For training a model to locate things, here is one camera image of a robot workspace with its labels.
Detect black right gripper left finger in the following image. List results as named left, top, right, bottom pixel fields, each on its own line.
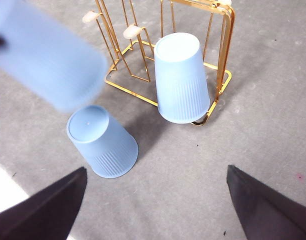
left=0, top=166, right=88, bottom=240

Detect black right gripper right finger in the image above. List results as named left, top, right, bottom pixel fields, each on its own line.
left=226, top=164, right=306, bottom=240

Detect blue ribbed plastic cup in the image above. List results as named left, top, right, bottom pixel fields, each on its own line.
left=0, top=0, right=109, bottom=113
left=66, top=104, right=139, bottom=179
left=153, top=32, right=211, bottom=125

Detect gold wire cup holder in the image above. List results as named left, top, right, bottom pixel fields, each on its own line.
left=82, top=0, right=236, bottom=127

